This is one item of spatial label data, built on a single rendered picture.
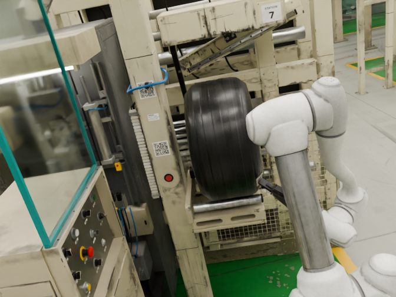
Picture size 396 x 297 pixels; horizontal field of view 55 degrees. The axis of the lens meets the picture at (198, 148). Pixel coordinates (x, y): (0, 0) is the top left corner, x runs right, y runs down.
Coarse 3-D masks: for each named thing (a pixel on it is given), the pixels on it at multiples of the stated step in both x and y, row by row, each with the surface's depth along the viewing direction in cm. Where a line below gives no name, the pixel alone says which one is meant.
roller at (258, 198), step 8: (216, 200) 187; (224, 200) 186; (232, 200) 185; (240, 200) 184; (248, 200) 184; (256, 200) 183; (200, 208) 186; (208, 208) 186; (216, 208) 186; (224, 208) 186
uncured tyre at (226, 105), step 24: (192, 96) 170; (216, 96) 166; (240, 96) 164; (192, 120) 163; (216, 120) 160; (240, 120) 159; (192, 144) 163; (216, 144) 160; (240, 144) 159; (216, 168) 162; (240, 168) 162; (216, 192) 172; (240, 192) 174
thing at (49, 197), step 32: (0, 0) 111; (32, 0) 132; (0, 32) 109; (32, 32) 128; (0, 64) 106; (32, 64) 124; (0, 96) 103; (32, 96) 121; (64, 96) 145; (0, 128) 100; (32, 128) 118; (64, 128) 140; (32, 160) 114; (64, 160) 136; (32, 192) 112; (64, 192) 132
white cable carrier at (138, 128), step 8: (136, 120) 177; (136, 128) 180; (136, 136) 180; (144, 136) 184; (144, 144) 182; (144, 152) 184; (144, 160) 185; (152, 168) 192; (152, 176) 189; (152, 184) 191; (152, 192) 193
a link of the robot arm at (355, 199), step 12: (324, 144) 127; (336, 144) 126; (324, 156) 131; (336, 156) 130; (336, 168) 134; (348, 180) 146; (348, 192) 153; (360, 192) 155; (336, 204) 157; (348, 204) 154; (360, 204) 154
